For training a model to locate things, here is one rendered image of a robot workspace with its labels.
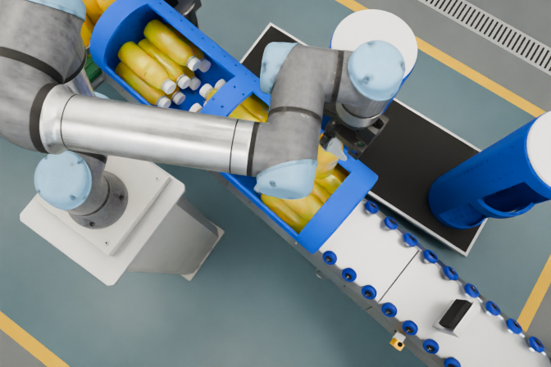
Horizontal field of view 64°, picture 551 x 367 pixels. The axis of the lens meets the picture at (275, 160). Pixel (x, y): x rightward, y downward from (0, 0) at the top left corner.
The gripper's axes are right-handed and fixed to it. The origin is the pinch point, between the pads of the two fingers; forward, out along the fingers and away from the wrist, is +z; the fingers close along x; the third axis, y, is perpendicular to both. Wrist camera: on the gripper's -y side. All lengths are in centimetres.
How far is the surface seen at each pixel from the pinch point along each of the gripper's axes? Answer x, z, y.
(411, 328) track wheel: -13, 47, 48
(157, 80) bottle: -10, 31, -53
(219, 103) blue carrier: -5.3, 21.0, -30.6
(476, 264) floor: 46, 145, 82
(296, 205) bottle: -10.6, 31.2, 1.4
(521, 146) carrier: 52, 44, 41
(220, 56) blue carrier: 5.6, 23.9, -41.2
